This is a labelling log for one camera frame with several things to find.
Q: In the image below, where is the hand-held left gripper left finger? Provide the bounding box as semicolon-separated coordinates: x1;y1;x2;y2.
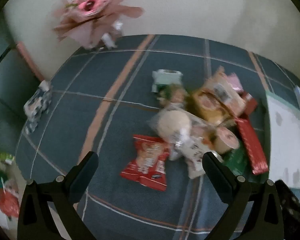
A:
17;151;99;240

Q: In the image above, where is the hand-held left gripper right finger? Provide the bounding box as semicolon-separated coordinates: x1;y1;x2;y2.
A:
202;151;284;240

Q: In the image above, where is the dark green snack packet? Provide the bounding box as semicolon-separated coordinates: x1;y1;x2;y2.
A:
221;147;249;177

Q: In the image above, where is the white packet with red print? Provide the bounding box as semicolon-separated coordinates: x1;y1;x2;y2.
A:
170;127;210;180

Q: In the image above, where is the beige pudding cup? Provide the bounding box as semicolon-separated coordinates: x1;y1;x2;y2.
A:
214;126;240;155

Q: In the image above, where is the red patterned wafer packet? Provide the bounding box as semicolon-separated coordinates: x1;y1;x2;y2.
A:
234;117;268;175

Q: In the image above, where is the red chip packet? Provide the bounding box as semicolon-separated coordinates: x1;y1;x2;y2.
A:
120;134;171;192

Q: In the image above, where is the white tray with green rim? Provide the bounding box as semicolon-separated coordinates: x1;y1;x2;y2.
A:
265;90;300;193

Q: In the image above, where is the clear bread bun packet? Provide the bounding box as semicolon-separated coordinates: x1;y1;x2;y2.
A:
148;107;193;146

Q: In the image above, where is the yellow snack packet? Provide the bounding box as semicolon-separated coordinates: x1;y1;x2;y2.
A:
191;89;234;127

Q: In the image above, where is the brown red snack packet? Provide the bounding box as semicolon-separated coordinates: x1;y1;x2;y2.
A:
237;92;258;120

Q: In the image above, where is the pale orange snack packet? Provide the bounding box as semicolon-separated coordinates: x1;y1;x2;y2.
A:
204;66;247;114

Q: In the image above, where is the pink snack packet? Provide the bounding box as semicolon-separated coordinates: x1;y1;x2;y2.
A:
226;72;243;93

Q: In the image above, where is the mint green snack packet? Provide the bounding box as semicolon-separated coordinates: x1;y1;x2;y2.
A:
151;69;183;93

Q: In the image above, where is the blue plaid bed sheet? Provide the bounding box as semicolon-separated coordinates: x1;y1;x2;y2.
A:
15;34;300;240

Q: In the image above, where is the red plastic bag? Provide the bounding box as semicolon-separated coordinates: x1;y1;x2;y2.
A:
0;177;21;218

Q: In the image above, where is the patterned tissue pack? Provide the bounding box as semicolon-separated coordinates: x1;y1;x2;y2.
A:
24;80;53;134

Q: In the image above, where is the green beige snack packet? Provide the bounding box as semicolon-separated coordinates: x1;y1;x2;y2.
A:
158;84;189;109

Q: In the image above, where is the white power strip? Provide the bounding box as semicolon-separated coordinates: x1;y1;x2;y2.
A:
293;85;300;111

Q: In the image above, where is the dark green panel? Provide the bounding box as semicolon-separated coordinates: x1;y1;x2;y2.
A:
0;10;44;153

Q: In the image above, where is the pink flower bouquet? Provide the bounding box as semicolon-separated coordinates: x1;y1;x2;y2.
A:
51;0;144;50

